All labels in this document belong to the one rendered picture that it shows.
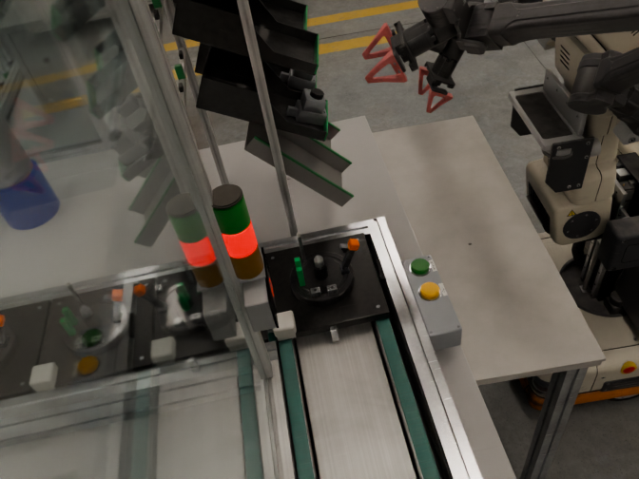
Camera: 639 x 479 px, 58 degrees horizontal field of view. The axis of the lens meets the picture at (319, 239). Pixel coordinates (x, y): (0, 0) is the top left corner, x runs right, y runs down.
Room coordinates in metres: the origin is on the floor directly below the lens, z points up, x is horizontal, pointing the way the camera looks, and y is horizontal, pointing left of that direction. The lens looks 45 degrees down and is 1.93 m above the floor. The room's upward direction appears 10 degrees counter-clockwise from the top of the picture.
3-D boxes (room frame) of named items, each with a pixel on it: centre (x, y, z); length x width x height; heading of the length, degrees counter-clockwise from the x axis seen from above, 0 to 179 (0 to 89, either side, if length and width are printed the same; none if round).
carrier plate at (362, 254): (0.82, 0.01, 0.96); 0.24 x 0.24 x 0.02; 2
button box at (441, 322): (0.74, -0.21, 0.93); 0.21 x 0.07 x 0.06; 2
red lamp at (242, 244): (0.62, 0.12, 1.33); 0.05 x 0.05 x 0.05
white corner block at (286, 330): (0.72, 0.10, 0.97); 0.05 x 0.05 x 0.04; 2
